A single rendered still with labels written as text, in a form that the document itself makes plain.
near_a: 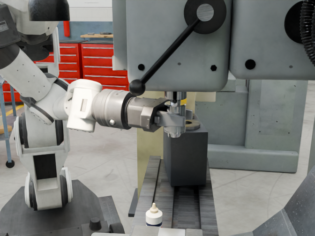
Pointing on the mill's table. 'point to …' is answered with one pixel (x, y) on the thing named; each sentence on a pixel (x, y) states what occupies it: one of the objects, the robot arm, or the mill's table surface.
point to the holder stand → (187, 155)
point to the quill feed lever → (196, 4)
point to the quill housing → (144, 6)
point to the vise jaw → (145, 231)
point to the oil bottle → (153, 217)
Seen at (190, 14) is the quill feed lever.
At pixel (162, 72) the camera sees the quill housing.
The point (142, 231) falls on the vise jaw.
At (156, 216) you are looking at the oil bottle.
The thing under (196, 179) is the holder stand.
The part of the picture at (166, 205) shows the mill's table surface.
